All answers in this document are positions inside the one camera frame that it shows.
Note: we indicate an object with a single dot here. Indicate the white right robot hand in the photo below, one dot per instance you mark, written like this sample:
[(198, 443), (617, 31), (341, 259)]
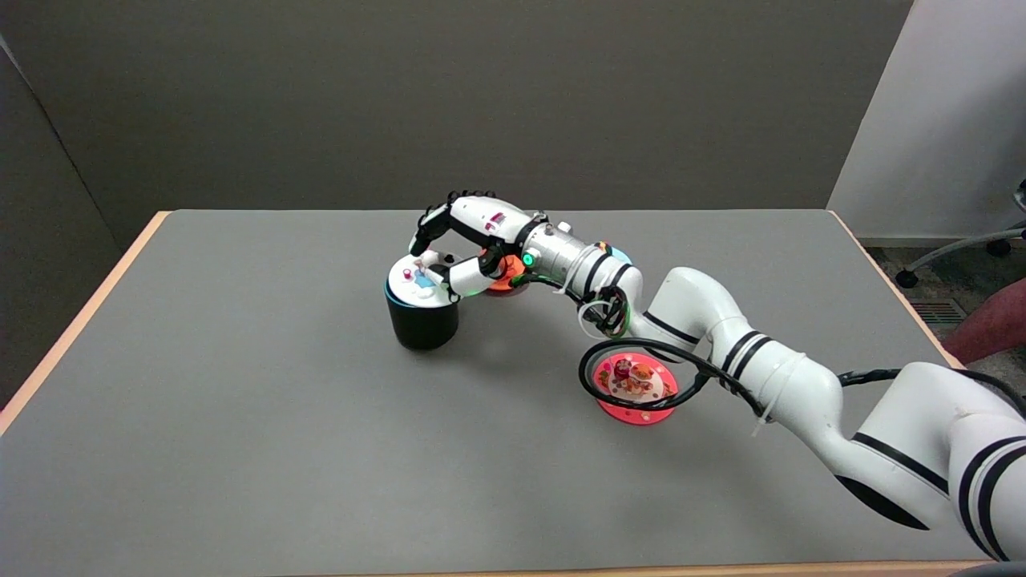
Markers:
[(481, 220)]

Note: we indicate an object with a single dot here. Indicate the white lid with cat figure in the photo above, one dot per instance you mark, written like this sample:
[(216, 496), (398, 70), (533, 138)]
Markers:
[(417, 292)]

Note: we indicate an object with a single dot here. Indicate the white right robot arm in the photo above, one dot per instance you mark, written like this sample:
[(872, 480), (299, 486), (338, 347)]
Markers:
[(769, 369)]

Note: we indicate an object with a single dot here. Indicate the orange lid with cat figure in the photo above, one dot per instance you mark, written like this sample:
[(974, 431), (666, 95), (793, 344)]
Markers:
[(505, 282)]

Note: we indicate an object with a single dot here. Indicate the black cup teal inside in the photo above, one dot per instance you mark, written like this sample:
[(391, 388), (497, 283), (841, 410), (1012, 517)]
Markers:
[(422, 327)]

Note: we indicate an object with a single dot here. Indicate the light blue lid with balloon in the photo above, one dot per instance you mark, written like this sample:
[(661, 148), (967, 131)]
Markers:
[(624, 256)]

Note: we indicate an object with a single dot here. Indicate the red lid with figures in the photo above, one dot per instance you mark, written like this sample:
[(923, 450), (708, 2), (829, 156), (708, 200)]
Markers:
[(637, 409)]

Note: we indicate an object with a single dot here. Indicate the floor vent grille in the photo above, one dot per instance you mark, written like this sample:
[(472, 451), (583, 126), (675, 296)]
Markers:
[(938, 312)]

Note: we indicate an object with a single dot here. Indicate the office chair base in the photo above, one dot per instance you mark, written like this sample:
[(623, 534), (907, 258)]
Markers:
[(954, 247)]

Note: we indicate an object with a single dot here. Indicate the person's leg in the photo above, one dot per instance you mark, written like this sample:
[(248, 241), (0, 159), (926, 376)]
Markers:
[(994, 324)]

